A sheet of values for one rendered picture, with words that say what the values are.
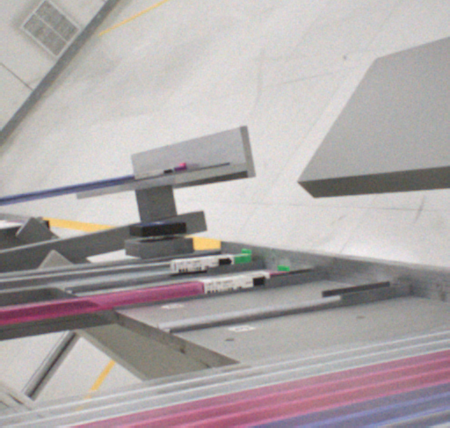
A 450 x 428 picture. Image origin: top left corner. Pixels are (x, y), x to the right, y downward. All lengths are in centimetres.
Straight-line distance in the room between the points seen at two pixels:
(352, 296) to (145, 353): 56
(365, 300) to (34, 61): 801
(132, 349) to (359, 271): 50
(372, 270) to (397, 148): 40
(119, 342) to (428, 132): 47
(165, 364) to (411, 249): 99
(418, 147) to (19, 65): 761
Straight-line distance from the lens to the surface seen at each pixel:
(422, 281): 62
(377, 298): 61
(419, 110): 108
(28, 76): 851
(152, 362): 113
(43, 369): 239
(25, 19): 858
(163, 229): 87
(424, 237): 200
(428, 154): 99
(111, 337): 110
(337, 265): 70
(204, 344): 50
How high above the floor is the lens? 108
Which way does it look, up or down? 21 degrees down
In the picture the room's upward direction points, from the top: 49 degrees counter-clockwise
